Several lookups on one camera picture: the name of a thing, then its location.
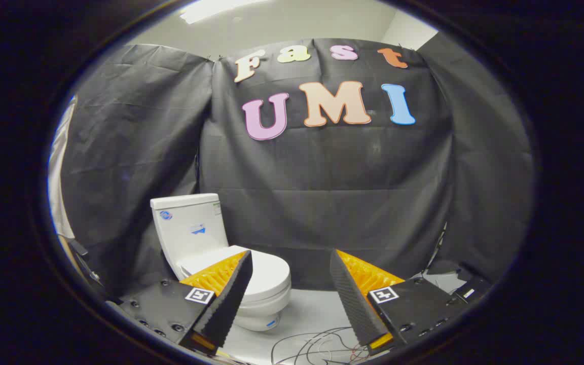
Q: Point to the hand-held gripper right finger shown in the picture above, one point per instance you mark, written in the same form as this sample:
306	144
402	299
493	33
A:
350	299

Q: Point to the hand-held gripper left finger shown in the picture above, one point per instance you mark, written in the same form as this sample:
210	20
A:
231	299

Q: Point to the white toilet lid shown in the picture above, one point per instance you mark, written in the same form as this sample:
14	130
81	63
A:
266	276

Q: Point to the white ceramic toilet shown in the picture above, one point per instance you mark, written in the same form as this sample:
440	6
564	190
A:
185	228

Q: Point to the black box with white label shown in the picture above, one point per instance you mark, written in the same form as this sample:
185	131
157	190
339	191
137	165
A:
469	291

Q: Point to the black backdrop cloth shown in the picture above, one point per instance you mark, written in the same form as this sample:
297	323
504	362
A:
322	177

